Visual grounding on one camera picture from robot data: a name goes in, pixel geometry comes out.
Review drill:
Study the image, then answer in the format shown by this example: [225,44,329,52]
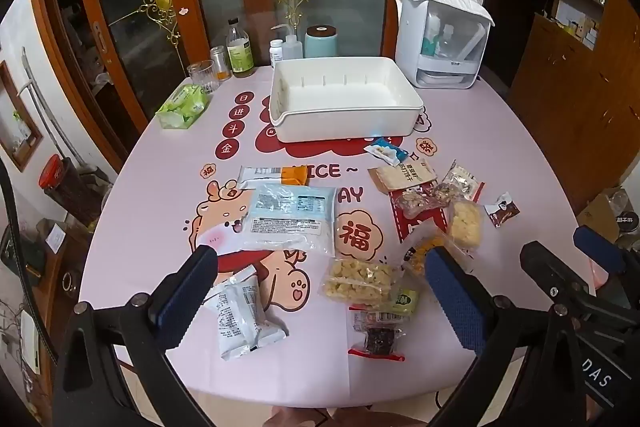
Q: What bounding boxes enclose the brown cracker packet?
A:
[368,158,437,194]

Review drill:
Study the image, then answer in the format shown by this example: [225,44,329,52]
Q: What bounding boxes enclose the glass bottle with green label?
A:
[226,18,255,78]

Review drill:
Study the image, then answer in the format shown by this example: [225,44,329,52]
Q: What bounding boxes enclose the wooden picture frame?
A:
[0,59,45,173]

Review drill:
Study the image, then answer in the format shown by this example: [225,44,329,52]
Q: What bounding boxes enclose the wooden cabinet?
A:
[509,0,640,219]

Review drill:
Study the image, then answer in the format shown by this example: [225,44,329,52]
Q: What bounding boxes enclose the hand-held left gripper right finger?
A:
[424,247,586,427]

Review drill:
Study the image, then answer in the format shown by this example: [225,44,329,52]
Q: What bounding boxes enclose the small blue snack packet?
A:
[363,138,410,166]

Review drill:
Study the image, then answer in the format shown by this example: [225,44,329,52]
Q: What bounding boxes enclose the clear packet of yellow puffs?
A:
[320,258,404,307]

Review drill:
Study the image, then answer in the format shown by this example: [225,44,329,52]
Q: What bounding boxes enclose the green wet wipes pack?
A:
[156,84,211,130]

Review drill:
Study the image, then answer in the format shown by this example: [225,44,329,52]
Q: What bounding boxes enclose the red-edged dark fruit packet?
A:
[348,305,407,362]

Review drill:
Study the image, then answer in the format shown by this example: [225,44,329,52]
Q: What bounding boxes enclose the orange snack packet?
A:
[402,227,447,277]

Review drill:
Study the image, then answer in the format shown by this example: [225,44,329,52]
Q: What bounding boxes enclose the clear glass measuring cup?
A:
[187,60,216,94]

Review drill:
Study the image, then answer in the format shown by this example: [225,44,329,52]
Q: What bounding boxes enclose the red-lidded jar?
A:
[39,154,102,229]

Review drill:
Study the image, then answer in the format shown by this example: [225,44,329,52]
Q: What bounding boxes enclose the teal canister with brown lid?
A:
[304,25,340,60]

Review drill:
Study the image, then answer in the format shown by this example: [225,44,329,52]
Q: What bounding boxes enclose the pink printed tablecloth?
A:
[77,57,597,414]

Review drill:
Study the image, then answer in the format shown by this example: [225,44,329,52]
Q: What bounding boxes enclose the small metal can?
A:
[210,46,231,80]

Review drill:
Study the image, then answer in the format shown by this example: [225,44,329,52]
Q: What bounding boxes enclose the white water dispenser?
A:
[394,0,496,89]

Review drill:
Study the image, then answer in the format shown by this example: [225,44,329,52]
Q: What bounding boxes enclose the large clear blue-label bag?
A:
[243,183,339,257]

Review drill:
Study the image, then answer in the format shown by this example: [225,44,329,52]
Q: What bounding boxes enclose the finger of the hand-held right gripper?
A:
[520,241,597,308]
[573,226,627,275]

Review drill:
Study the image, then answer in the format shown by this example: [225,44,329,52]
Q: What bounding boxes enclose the white plastic bin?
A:
[268,57,424,143]

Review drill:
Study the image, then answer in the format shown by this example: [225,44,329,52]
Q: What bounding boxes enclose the clear nut bar packet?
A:
[391,183,461,219]

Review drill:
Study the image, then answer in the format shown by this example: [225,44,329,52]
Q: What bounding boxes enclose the pale yellow puffed cake packet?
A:
[446,200,484,251]

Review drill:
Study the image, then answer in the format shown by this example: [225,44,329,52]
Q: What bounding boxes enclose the small white snack packet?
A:
[207,270,287,361]

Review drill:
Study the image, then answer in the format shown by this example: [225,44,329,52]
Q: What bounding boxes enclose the white and orange bar packet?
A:
[239,165,307,190]

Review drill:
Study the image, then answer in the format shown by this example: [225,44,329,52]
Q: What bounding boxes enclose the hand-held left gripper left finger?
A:
[52,246,221,427]

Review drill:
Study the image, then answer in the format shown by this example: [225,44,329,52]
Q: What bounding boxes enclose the translucent wash bottle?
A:
[272,24,304,63]

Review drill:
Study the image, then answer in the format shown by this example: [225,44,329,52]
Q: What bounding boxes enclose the small brown and white packet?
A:
[483,192,521,228]

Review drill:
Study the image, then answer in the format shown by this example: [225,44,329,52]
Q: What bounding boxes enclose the small green snack packet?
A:
[392,282,421,316]

